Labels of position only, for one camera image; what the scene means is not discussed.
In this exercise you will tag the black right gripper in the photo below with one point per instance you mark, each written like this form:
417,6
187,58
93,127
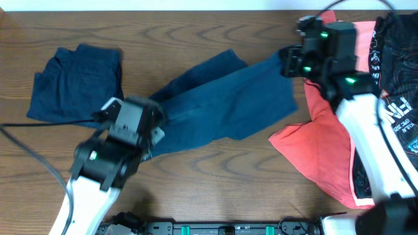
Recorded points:
289,59

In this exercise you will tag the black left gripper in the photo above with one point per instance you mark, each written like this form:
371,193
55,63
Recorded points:
157,132

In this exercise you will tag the navy blue shorts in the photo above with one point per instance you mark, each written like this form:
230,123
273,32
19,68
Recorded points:
223,97

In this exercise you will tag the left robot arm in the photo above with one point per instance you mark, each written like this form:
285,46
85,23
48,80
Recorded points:
100,171

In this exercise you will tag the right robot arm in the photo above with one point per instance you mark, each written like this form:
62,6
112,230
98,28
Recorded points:
326,56

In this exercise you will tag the folded navy shorts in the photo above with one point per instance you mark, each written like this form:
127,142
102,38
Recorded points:
76,84

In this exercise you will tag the pink coral t-shirt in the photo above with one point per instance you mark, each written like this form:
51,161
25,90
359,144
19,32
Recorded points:
364,36

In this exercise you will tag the red orange t-shirt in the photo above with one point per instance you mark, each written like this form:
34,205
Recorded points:
321,149

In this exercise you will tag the black printed t-shirt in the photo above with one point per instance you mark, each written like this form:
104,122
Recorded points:
393,66

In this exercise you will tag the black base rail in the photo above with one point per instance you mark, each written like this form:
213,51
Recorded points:
127,223

